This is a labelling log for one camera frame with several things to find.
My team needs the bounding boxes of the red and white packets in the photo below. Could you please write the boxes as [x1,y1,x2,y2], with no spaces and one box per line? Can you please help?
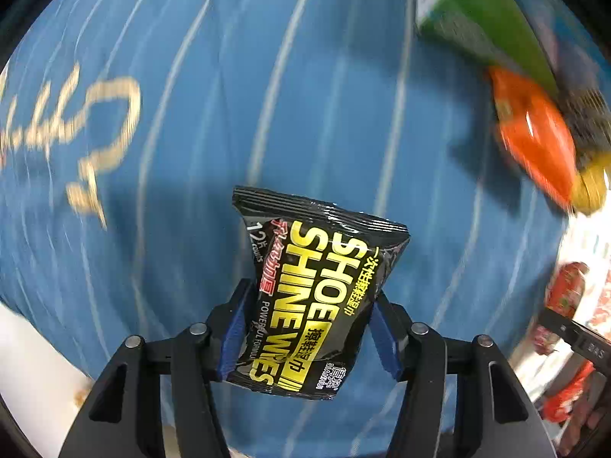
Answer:
[508,210,611,423]

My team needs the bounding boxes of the orange snack packet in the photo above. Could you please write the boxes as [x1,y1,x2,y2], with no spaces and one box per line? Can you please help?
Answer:
[487,66,580,211]

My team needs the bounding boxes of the green white box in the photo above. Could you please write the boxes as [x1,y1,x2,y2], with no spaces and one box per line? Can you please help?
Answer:
[414,0,561,98]

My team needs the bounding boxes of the red printed packet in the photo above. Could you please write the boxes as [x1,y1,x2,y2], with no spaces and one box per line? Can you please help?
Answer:
[544,261,590,320]

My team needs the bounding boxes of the blue striped blanket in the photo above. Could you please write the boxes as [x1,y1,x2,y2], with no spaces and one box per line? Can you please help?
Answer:
[0,0,574,458]

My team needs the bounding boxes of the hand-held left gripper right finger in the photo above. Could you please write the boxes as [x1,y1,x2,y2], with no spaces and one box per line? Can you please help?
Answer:
[370,291,558,458]

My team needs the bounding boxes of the black yellow wipes packet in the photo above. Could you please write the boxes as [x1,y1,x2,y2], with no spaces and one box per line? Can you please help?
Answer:
[225,185,411,400]

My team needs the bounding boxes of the white sheet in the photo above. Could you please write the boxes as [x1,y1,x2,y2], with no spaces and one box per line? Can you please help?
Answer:
[0,303,96,440]

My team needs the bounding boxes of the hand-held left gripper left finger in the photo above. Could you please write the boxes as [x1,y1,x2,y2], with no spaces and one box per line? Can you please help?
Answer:
[57,277,259,458]

